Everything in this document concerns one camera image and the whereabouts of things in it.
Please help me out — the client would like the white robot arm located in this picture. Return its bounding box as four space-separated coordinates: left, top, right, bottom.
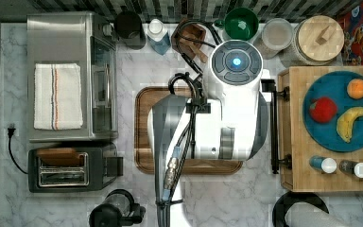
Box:
147 40 268 227

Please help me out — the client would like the wooden drawer box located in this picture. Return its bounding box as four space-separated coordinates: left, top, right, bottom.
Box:
277 66 363 192

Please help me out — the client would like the wooden cutting board tray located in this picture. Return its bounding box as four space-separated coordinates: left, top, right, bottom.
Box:
134 86 242 175

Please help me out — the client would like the brown wooden utensil holder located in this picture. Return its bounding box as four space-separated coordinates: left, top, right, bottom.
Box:
171 18 208 63

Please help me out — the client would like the black two-slot toaster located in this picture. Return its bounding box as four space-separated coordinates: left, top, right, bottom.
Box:
28 143 123 193

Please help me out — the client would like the black cup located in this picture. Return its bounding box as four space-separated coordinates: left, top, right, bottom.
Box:
114 11 146 50

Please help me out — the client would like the green mug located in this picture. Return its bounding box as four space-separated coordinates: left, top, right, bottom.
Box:
214 8 259 41

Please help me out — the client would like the glass french press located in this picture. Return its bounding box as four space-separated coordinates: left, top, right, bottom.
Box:
89 189 146 227

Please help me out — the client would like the white striped dish towel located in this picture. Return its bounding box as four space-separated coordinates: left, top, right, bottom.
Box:
33 63 83 131

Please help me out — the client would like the glass jar of grains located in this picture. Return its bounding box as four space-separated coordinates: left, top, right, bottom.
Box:
253 18 293 60

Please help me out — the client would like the stainless steel toaster oven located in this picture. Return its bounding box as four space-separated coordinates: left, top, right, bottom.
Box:
26 11 117 143

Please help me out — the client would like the black paper towel holder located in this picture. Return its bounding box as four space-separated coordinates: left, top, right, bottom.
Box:
272 191 329 227

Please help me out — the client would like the brown toast slice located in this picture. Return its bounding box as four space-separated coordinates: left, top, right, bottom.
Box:
36 148 84 166

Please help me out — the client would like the red apple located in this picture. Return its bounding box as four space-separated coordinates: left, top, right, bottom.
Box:
309 96 337 123

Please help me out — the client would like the blue salt shaker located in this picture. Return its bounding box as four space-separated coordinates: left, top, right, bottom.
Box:
309 156 337 174

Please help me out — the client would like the blue plate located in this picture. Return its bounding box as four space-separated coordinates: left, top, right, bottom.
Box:
302 71 363 152

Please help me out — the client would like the white paper towel roll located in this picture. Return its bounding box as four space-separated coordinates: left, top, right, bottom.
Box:
285 202 350 227

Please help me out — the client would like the glass jar wooden lid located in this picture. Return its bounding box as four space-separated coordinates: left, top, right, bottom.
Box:
281 15 344 67

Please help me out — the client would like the yellow banana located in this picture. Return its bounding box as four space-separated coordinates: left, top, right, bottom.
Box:
337 107 363 143

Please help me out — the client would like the dark pepper shaker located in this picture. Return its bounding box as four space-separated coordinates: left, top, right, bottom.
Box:
339 160 363 179

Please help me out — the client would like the orange fruit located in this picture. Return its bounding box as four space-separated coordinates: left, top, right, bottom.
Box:
347 79 363 99

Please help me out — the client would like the froot loops cereal box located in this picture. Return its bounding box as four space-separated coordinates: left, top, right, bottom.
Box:
337 0 363 66

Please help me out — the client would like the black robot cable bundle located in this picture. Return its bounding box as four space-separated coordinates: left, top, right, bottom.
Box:
155 19 224 227

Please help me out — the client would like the black drawer handle bar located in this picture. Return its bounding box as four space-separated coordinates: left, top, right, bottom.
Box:
261 79 292 174

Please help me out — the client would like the black power cord plug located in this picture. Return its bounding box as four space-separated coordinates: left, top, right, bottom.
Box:
8 123 27 175

